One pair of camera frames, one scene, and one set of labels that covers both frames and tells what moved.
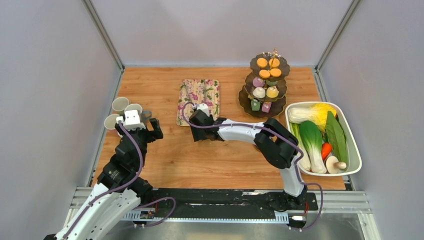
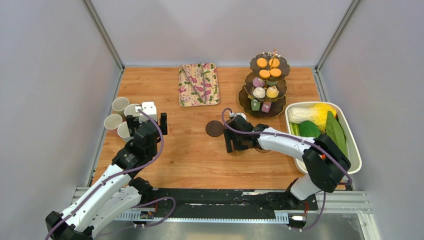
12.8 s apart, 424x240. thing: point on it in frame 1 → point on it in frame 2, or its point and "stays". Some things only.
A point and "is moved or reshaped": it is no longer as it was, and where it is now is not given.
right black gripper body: x=199 y=133 → x=240 y=145
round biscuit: x=261 y=62 stays
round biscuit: x=264 y=74 stays
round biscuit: x=275 y=72 stays
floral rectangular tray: x=193 y=92 is moved or reshaped
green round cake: x=272 y=83 stays
